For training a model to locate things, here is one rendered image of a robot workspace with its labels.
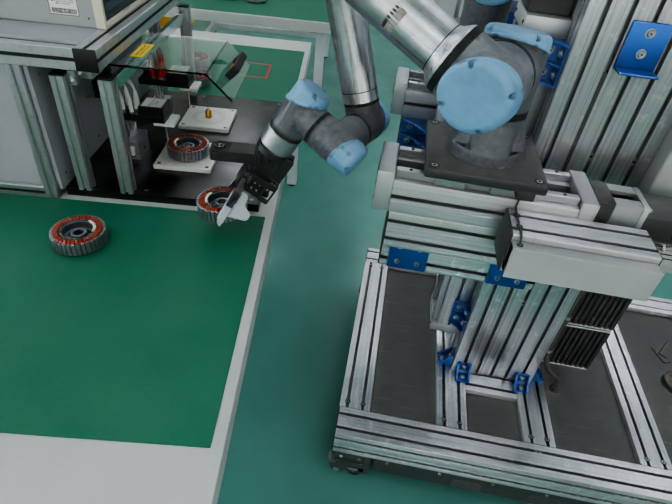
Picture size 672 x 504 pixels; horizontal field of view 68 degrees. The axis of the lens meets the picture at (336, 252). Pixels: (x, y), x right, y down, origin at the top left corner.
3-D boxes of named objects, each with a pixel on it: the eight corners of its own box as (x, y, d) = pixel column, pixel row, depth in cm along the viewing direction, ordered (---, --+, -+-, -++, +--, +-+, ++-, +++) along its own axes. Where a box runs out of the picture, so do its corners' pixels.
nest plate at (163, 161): (222, 147, 144) (221, 143, 143) (210, 173, 132) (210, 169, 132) (169, 142, 143) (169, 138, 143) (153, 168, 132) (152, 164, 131)
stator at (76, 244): (56, 263, 103) (51, 249, 101) (49, 233, 111) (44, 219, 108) (113, 249, 108) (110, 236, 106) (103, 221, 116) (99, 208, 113)
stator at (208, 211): (251, 198, 119) (249, 185, 117) (243, 225, 111) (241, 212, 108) (204, 196, 119) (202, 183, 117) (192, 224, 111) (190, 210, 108)
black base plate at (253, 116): (285, 108, 174) (285, 102, 173) (258, 212, 125) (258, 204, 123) (149, 95, 173) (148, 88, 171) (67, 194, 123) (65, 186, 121)
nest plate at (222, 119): (237, 113, 163) (237, 109, 162) (228, 133, 151) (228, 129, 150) (191, 108, 162) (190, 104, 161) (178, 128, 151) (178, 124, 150)
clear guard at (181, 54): (249, 66, 131) (249, 42, 127) (232, 102, 112) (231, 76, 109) (124, 53, 130) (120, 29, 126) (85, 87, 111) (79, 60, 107)
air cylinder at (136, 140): (150, 147, 140) (147, 129, 137) (141, 160, 135) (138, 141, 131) (131, 145, 140) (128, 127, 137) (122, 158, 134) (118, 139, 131)
